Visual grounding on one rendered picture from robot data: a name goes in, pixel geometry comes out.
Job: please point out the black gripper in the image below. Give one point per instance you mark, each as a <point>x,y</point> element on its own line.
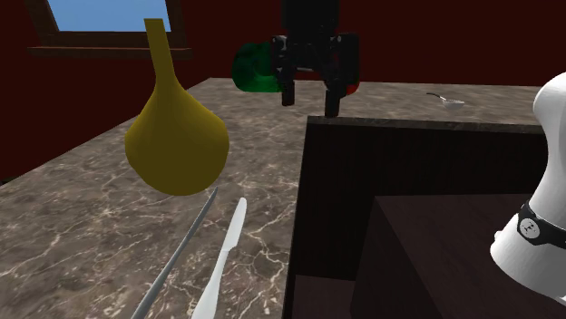
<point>309,22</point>

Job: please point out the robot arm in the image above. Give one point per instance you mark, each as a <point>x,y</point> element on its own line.
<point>530,247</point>

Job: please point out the small red object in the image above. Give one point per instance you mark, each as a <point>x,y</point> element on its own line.
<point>353,89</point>

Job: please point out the green bowl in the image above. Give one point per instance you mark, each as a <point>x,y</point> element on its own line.
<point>254,70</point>

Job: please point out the yellow long-necked vase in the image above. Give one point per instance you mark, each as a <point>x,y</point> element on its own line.
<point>177,141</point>

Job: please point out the white knife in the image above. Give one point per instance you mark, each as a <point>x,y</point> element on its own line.
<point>225,252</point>

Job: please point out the grey knife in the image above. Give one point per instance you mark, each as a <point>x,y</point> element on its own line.
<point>177,256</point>

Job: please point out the dark framed window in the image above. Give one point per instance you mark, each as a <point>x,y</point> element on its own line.
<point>108,15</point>

